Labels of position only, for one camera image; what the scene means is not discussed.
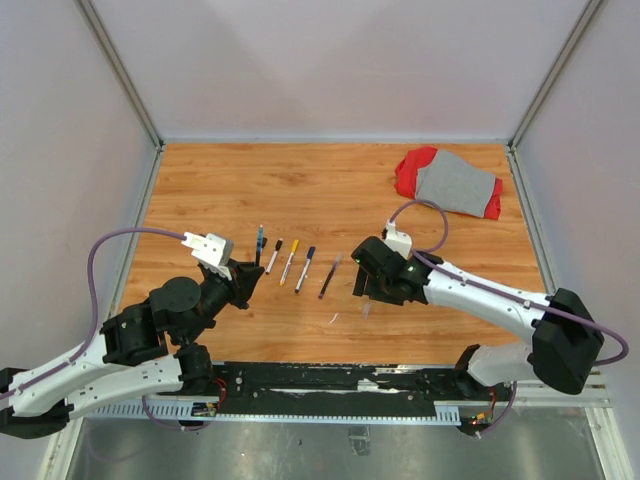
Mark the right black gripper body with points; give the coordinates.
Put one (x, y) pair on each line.
(375, 288)

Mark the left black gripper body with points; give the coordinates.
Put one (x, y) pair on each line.
(236, 291)

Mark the white whiteboard marker pen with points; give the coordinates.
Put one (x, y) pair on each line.
(274, 256)

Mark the purple marker pen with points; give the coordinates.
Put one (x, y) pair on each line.
(330, 275)

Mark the white marker yellow end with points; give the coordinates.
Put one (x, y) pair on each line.
(289, 262)

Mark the white blue marker pen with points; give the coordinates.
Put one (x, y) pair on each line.
(305, 269)

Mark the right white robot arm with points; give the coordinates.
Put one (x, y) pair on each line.
(558, 342)

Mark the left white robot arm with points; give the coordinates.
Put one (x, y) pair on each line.
(149, 348)

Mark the red and grey cloth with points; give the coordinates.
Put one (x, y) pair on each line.
(437, 175)

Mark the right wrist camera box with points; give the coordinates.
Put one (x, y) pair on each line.
(397, 240)

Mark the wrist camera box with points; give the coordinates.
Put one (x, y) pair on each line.
(212, 251)
(397, 240)

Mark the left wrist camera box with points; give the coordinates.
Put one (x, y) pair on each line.
(212, 251)

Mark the black mounting base rail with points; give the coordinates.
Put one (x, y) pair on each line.
(349, 390)

